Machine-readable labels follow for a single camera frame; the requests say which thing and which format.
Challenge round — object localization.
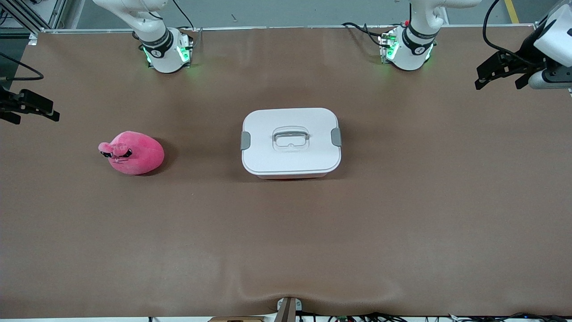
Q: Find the pink plush toy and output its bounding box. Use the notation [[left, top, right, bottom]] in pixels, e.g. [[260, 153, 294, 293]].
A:
[[98, 131, 165, 175]]

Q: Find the white box lid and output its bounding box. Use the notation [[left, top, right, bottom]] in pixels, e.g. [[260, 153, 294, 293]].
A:
[[241, 107, 343, 176]]

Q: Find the brown table cover mat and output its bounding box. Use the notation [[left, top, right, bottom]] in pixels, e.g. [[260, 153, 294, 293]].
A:
[[0, 26, 572, 319]]

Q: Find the aluminium frame profile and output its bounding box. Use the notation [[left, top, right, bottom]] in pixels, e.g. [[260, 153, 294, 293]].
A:
[[0, 0, 67, 34]]

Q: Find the black left arm base cable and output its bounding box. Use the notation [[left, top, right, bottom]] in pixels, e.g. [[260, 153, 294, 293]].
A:
[[342, 21, 386, 49]]

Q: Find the black arm base cable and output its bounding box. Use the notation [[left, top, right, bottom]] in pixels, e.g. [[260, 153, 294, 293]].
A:
[[172, 0, 197, 32], [342, 21, 386, 49]]

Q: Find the black right arm base cable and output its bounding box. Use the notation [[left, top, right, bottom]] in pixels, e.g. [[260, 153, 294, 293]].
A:
[[172, 0, 197, 32]]

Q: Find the silver table edge rail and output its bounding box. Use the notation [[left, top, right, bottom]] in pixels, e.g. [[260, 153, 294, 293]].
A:
[[29, 24, 537, 34]]

